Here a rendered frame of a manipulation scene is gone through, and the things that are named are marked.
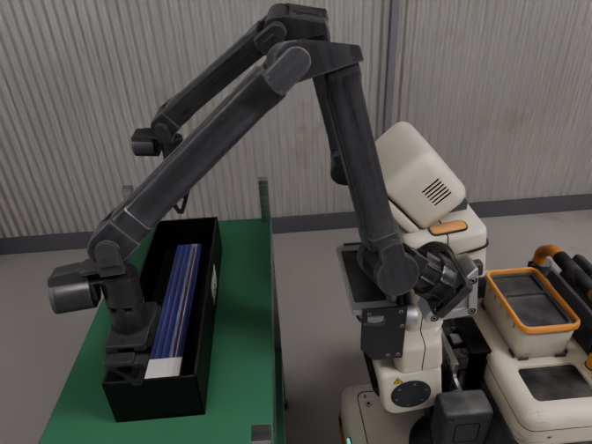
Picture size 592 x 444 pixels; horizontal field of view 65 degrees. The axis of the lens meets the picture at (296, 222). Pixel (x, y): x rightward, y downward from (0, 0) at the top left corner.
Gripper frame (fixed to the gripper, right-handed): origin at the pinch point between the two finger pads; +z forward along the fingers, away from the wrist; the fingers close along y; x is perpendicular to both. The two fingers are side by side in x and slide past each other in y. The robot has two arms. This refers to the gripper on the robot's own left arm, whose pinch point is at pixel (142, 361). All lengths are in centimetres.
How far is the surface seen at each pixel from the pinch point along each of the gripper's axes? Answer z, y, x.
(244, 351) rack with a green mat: 15.7, -15.6, 16.4
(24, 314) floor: 112, -147, -118
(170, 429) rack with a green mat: 16.1, 2.4, 2.7
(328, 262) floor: 109, -174, 56
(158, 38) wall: -19, -210, -32
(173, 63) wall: -6, -210, -27
